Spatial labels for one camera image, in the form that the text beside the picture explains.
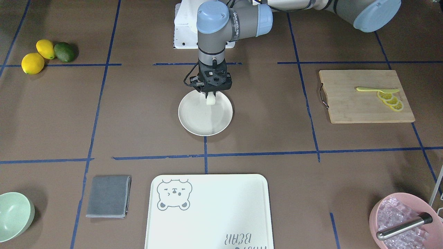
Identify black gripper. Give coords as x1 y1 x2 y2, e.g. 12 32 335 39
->
189 61 232 100

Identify cream round plate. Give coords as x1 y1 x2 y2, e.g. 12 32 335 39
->
178 90 234 137

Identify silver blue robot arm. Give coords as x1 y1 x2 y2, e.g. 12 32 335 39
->
183 0 401 99

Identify white bear tray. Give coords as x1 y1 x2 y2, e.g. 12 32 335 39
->
144 174 275 249

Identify bamboo cutting board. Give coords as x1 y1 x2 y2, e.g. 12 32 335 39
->
319 70 415 123

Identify grey folded cloth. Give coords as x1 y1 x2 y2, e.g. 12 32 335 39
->
86 175 132 219

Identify green avocado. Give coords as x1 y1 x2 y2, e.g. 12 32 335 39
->
54 42 76 63

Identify yellow lemon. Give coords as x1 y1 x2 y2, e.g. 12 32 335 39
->
35 39 56 60
21 53 45 75

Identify lemon slices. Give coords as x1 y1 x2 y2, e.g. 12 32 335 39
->
377 92 405 112

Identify pink bowl with ice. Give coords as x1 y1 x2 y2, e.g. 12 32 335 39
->
369 193 443 249

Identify mint green bowl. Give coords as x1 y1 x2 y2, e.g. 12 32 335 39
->
0 192 35 242

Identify metal scoop in bowl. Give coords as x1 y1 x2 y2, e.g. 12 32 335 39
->
376 212 433 241

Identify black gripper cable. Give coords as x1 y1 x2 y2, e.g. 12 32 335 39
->
183 64 202 87

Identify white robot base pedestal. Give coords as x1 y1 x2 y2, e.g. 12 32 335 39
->
173 0 229 49

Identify aluminium frame post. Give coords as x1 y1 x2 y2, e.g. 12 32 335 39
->
428 166 443 206

